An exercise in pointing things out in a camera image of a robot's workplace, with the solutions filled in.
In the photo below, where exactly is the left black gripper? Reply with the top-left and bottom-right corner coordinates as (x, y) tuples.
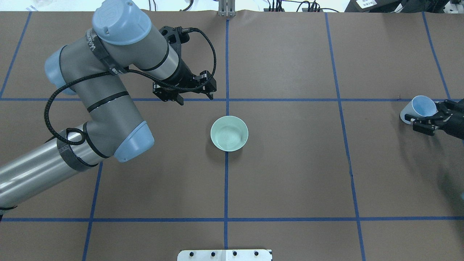
(152, 62), (217, 106)

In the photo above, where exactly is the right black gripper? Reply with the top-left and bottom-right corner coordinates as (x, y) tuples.
(404, 100), (464, 140)

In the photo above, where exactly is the light blue plastic cup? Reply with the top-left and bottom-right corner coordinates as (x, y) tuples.
(399, 95), (438, 125)

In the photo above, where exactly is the mint green bowl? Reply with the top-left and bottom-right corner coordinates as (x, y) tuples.
(210, 116), (249, 152)

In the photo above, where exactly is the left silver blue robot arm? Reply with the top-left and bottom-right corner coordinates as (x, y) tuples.
(1, 0), (217, 215)

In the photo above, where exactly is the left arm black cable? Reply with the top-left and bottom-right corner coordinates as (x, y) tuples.
(44, 28), (217, 146)

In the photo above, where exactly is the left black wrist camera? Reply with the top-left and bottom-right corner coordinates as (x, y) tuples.
(159, 26), (190, 48)

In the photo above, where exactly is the aluminium frame post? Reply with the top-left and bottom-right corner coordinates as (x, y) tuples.
(217, 0), (236, 17)

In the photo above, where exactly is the white pedestal column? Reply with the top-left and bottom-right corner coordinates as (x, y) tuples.
(177, 249), (273, 261)

